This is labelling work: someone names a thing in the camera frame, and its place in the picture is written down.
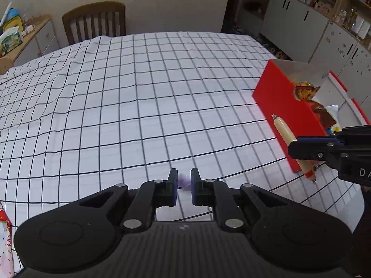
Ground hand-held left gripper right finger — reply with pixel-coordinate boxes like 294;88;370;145
190;168;293;232

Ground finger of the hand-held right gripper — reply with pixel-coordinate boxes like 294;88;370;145
288;137;347;160
330;125;371;141

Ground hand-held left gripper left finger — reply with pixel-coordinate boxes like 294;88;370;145
78;168;179;232

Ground purple candy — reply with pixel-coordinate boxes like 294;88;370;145
177;174;192;190

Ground beige sausage stick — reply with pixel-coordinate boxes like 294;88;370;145
271;114;317;183

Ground brown biscuit packet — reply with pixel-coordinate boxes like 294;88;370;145
308;101;338;129

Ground red cardboard box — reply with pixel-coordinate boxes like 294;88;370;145
252;59;371;174

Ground clear yellow chips bag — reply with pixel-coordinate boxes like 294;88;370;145
292;81;321;100

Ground white stickered base cabinet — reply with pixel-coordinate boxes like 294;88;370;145
309;22;371;122

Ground black checked white tablecloth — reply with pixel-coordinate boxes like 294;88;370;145
0;32;363;270

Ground white containers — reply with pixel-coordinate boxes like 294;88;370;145
351;16;371;39

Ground cluster of glass bottles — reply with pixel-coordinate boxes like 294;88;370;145
333;8;358;31

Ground white two-door base cabinet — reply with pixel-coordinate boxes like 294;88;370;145
259;0;329;64

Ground dark shoes in niche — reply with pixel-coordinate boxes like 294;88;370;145
243;2;265;13

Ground balloon print gift bag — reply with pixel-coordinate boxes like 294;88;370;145
0;201;15;278

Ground dark wooden chair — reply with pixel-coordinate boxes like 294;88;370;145
62;1;126;45

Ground light wooden chair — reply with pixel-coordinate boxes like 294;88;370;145
0;57;14;75

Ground light wooden side desk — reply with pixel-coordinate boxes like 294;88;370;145
12;14;60;67

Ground green tissue box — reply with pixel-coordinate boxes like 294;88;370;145
0;26;24;55

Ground yellow blue lunch bag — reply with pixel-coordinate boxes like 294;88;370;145
0;9;25;34

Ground white stick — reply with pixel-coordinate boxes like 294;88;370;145
0;1;13;25

